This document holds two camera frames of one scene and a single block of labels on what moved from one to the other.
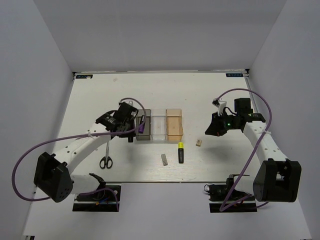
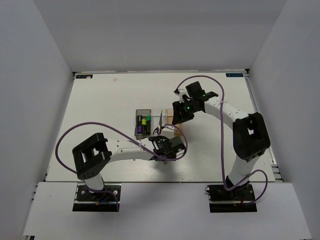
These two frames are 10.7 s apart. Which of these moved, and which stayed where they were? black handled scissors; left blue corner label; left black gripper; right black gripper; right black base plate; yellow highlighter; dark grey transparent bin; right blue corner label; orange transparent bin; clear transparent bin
Moved: yellow highlighter; right black gripper; black handled scissors; left black gripper
Stayed: dark grey transparent bin; left blue corner label; orange transparent bin; right black base plate; clear transparent bin; right blue corner label
